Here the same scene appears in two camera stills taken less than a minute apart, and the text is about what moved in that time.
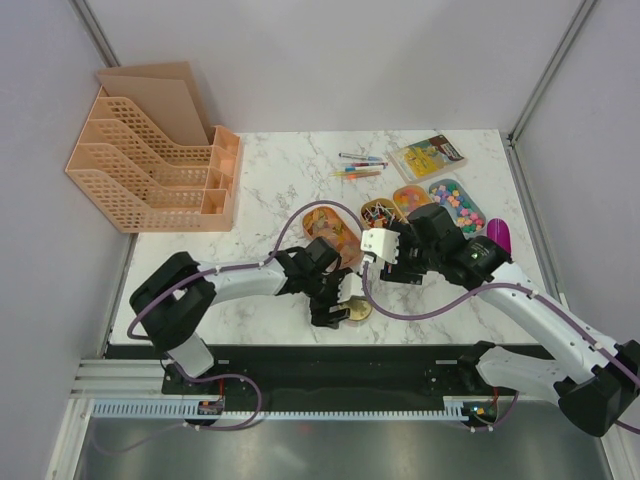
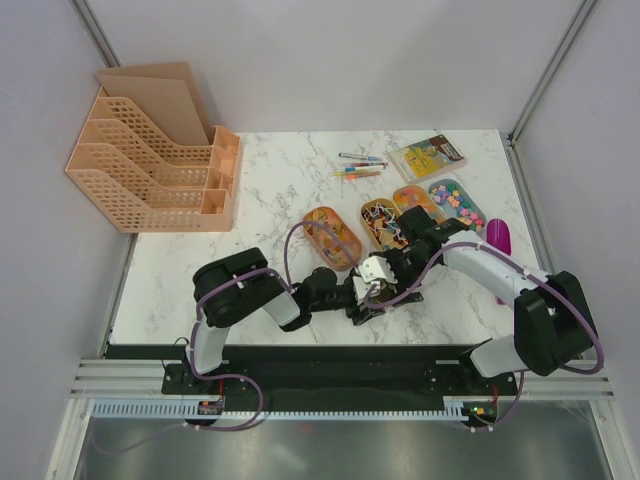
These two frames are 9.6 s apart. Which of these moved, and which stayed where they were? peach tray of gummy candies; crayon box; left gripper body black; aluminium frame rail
Moved: left gripper body black
Stayed: peach tray of gummy candies; crayon box; aluminium frame rail
